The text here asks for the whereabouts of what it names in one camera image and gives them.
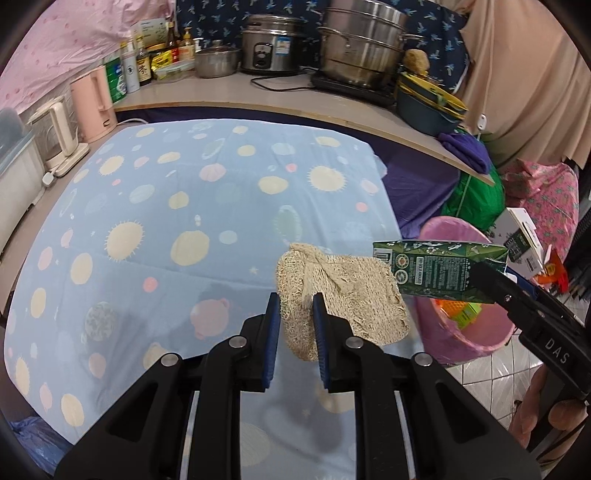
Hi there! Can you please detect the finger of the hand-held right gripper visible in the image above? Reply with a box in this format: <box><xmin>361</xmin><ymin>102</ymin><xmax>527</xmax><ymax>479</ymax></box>
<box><xmin>466</xmin><ymin>261</ymin><xmax>522</xmax><ymax>319</ymax></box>

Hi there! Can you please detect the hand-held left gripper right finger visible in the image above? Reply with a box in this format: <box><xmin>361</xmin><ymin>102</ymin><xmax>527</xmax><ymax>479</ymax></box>
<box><xmin>311</xmin><ymin>292</ymin><xmax>541</xmax><ymax>480</ymax></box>

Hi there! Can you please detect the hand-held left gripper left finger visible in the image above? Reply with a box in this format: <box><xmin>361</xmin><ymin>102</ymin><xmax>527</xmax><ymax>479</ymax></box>
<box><xmin>55</xmin><ymin>292</ymin><xmax>281</xmax><ymax>480</ymax></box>

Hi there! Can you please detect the light green carton box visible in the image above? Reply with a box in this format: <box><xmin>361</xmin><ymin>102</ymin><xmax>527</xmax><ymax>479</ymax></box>
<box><xmin>444</xmin><ymin>302</ymin><xmax>485</xmax><ymax>330</ymax></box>

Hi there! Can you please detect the beige loofah pad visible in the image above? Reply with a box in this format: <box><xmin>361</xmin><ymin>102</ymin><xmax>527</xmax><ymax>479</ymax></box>
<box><xmin>276</xmin><ymin>241</ymin><xmax>411</xmax><ymax>363</ymax></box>

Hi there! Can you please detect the dark green drink carton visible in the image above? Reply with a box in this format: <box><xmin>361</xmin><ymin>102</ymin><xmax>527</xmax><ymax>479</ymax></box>
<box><xmin>372</xmin><ymin>239</ymin><xmax>509</xmax><ymax>305</ymax></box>

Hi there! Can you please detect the pink trash bin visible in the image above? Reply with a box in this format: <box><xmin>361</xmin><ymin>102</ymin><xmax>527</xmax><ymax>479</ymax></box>
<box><xmin>414</xmin><ymin>216</ymin><xmax>518</xmax><ymax>365</ymax></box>

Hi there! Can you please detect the person's right hand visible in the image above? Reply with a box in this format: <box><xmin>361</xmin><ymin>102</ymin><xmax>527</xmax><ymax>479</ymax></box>
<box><xmin>513</xmin><ymin>371</ymin><xmax>585</xmax><ymax>463</ymax></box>

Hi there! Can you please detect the orange red packet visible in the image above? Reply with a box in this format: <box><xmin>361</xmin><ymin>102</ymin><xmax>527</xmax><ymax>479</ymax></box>
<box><xmin>538</xmin><ymin>251</ymin><xmax>570</xmax><ymax>294</ymax></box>

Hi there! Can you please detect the white cardboard box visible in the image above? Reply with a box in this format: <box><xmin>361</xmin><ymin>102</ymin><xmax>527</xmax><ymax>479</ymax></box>
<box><xmin>492</xmin><ymin>208</ymin><xmax>546</xmax><ymax>278</ymax></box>

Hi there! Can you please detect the green bag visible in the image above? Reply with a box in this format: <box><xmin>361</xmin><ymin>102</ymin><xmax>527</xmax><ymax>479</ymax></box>
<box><xmin>441</xmin><ymin>164</ymin><xmax>505</xmax><ymax>234</ymax></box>

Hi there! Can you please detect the pink floral cloth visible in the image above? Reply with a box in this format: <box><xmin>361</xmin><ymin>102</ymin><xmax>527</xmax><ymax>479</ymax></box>
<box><xmin>501</xmin><ymin>159</ymin><xmax>580</xmax><ymax>278</ymax></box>

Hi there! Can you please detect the dark purple sheet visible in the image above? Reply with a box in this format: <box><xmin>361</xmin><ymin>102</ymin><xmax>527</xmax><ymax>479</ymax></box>
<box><xmin>374</xmin><ymin>152</ymin><xmax>462</xmax><ymax>236</ymax></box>

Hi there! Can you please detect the folded purple cloth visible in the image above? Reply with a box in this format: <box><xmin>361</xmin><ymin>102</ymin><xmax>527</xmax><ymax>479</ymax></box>
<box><xmin>438</xmin><ymin>131</ymin><xmax>494</xmax><ymax>174</ymax></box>

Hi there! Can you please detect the blue dotted tablecloth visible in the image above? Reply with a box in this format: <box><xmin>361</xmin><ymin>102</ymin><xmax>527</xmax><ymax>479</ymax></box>
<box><xmin>4</xmin><ymin>119</ymin><xmax>416</xmax><ymax>480</ymax></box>

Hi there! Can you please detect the stack of blue yellow basins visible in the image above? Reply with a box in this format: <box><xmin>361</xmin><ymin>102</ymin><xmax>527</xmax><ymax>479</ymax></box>
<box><xmin>396</xmin><ymin>71</ymin><xmax>468</xmax><ymax>136</ymax></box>

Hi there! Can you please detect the beige curtain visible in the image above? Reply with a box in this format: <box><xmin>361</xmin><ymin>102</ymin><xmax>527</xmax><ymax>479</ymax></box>
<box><xmin>462</xmin><ymin>0</ymin><xmax>591</xmax><ymax>169</ymax></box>

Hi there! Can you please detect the brown sponge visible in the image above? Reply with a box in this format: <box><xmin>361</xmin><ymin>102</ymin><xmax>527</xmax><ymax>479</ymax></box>
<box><xmin>403</xmin><ymin>48</ymin><xmax>430</xmax><ymax>75</ymax></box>

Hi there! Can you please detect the black induction cooker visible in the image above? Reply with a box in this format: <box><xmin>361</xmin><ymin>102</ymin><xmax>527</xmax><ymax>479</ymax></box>
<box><xmin>310</xmin><ymin>71</ymin><xmax>402</xmax><ymax>108</ymax></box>

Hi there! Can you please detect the blue plastic bag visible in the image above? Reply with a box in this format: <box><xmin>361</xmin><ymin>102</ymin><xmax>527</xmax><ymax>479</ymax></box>
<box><xmin>9</xmin><ymin>415</ymin><xmax>70</xmax><ymax>462</ymax></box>

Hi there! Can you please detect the large steel steamer pot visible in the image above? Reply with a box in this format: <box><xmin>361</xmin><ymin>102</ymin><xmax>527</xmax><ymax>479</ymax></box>
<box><xmin>316</xmin><ymin>0</ymin><xmax>424</xmax><ymax>88</ymax></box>

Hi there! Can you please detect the small steel pot with lid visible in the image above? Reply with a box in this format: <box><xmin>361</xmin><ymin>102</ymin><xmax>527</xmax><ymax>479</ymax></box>
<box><xmin>194</xmin><ymin>41</ymin><xmax>243</xmax><ymax>78</ymax></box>

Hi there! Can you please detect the clear plastic food container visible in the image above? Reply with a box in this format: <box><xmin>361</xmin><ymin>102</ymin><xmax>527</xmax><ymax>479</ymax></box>
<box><xmin>154</xmin><ymin>60</ymin><xmax>197</xmax><ymax>81</ymax></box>

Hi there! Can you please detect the steel rice cooker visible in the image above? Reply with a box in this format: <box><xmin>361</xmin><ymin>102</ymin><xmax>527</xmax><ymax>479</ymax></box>
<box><xmin>240</xmin><ymin>15</ymin><xmax>309</xmax><ymax>75</ymax></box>

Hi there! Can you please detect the pink electric kettle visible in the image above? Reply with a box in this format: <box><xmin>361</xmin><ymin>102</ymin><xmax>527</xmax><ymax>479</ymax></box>
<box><xmin>69</xmin><ymin>65</ymin><xmax>118</xmax><ymax>144</ymax></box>

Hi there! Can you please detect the white electric kettle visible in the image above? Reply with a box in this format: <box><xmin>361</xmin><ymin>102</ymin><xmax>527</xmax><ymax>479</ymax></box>
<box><xmin>28</xmin><ymin>96</ymin><xmax>90</xmax><ymax>178</ymax></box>

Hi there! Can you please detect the dark soy sauce bottle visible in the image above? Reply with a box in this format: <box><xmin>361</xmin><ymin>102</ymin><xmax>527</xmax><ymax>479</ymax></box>
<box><xmin>136</xmin><ymin>39</ymin><xmax>153</xmax><ymax>88</ymax></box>

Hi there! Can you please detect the green and white can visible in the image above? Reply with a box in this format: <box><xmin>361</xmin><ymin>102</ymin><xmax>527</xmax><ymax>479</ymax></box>
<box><xmin>105</xmin><ymin>58</ymin><xmax>127</xmax><ymax>103</ymax></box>

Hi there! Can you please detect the white bottle blue label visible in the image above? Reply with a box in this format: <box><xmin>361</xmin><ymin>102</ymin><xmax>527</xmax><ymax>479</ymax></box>
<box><xmin>121</xmin><ymin>41</ymin><xmax>140</xmax><ymax>94</ymax></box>

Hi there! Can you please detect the navy leaf-print cloth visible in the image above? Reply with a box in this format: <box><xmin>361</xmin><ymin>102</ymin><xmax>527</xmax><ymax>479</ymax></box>
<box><xmin>175</xmin><ymin>0</ymin><xmax>474</xmax><ymax>100</ymax></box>

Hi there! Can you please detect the white carton box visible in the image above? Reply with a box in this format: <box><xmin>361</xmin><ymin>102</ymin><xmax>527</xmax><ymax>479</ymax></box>
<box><xmin>131</xmin><ymin>18</ymin><xmax>168</xmax><ymax>47</ymax></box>

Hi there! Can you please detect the pink dotted curtain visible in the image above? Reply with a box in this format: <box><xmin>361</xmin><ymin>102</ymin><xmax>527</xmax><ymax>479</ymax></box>
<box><xmin>0</xmin><ymin>0</ymin><xmax>178</xmax><ymax>114</ymax></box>

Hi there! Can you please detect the black power cord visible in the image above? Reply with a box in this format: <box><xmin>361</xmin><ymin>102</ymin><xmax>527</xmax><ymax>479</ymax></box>
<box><xmin>250</xmin><ymin>67</ymin><xmax>319</xmax><ymax>93</ymax></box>

